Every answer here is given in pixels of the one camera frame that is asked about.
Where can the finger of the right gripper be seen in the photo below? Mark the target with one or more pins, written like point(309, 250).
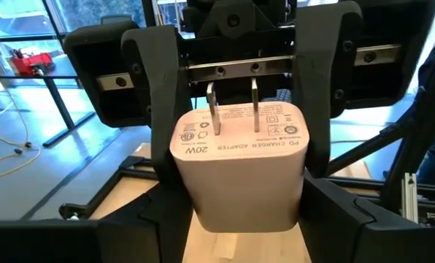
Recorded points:
point(159, 73)
point(323, 73)

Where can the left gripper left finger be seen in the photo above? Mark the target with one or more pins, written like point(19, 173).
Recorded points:
point(93, 241)

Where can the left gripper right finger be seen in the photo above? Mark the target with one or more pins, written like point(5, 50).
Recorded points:
point(367, 241)

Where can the pink wall charger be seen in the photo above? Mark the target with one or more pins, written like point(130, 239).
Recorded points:
point(239, 182)

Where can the red machine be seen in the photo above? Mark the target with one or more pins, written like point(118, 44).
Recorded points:
point(31, 64)

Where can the black window frame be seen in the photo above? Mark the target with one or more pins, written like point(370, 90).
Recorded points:
point(148, 11)

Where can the black stand post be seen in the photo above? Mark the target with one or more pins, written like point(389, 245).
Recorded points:
point(58, 102)

